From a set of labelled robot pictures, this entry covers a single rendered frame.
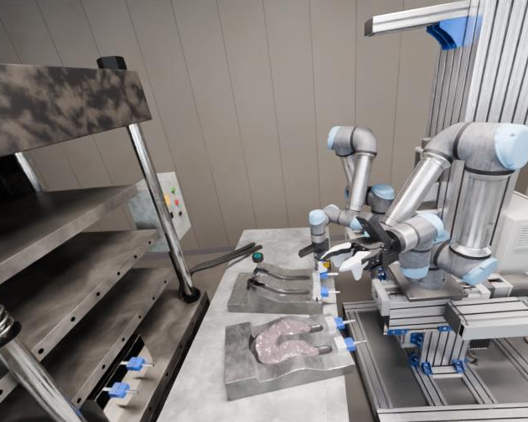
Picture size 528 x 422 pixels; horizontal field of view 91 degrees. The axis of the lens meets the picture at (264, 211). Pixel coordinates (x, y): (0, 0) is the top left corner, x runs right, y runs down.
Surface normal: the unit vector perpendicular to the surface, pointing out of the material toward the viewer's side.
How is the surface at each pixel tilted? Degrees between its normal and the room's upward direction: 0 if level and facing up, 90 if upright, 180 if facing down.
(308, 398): 0
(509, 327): 90
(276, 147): 90
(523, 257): 90
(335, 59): 90
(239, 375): 0
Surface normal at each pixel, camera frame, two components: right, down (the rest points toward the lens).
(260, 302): -0.17, 0.45
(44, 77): 0.98, -0.05
